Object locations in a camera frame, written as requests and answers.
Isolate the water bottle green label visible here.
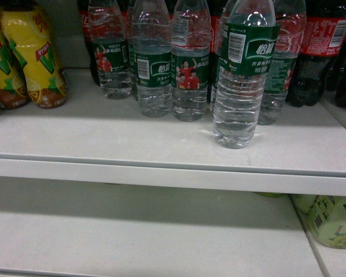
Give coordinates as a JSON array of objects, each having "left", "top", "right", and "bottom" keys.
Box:
[{"left": 213, "top": 1, "right": 280, "bottom": 149}]

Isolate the water bottle red players label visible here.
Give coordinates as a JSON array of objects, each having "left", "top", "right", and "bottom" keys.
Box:
[{"left": 171, "top": 0, "right": 212, "bottom": 122}]

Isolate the water bottle text label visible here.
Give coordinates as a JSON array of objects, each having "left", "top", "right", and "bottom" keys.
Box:
[{"left": 210, "top": 1, "right": 235, "bottom": 112}]

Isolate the water bottle barcode label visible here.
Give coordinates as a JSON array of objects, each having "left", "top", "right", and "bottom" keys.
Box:
[{"left": 131, "top": 0, "right": 172, "bottom": 118}]

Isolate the leftmost rear water bottle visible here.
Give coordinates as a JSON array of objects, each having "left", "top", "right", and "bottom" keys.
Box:
[{"left": 88, "top": 1, "right": 131, "bottom": 100}]

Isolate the white shelf board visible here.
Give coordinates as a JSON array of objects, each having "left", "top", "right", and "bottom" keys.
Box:
[
  {"left": 0, "top": 69, "right": 346, "bottom": 196},
  {"left": 0, "top": 199, "right": 346, "bottom": 277}
]

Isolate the hidden water bottle behind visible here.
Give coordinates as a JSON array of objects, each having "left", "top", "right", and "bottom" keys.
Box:
[{"left": 126, "top": 0, "right": 138, "bottom": 101}]

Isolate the white lower shelf board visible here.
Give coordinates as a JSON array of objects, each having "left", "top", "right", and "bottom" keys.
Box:
[{"left": 0, "top": 199, "right": 346, "bottom": 277}]

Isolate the middle cola bottle red label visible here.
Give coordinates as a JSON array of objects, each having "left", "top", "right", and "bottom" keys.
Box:
[{"left": 208, "top": 0, "right": 227, "bottom": 53}]

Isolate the cola bottle red label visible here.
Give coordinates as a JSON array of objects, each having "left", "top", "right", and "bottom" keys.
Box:
[
  {"left": 286, "top": 0, "right": 346, "bottom": 107},
  {"left": 78, "top": 0, "right": 101, "bottom": 86},
  {"left": 208, "top": 0, "right": 227, "bottom": 53}
]

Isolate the left cola bottle red label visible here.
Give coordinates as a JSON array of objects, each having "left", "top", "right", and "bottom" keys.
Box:
[{"left": 78, "top": 0, "right": 101, "bottom": 86}]

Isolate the left yellow lemon tea bottle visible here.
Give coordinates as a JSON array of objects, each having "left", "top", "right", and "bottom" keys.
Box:
[{"left": 0, "top": 23, "right": 29, "bottom": 110}]

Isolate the yellow lemon tea bottle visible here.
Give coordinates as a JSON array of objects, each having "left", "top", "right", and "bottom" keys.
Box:
[
  {"left": 0, "top": 1, "right": 66, "bottom": 109},
  {"left": 0, "top": 23, "right": 29, "bottom": 110}
]

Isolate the green grape juice bottle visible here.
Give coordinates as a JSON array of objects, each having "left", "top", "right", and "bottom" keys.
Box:
[{"left": 291, "top": 194, "right": 346, "bottom": 249}]

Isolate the right cola bottle red label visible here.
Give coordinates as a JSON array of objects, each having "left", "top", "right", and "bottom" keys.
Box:
[{"left": 286, "top": 0, "right": 346, "bottom": 107}]

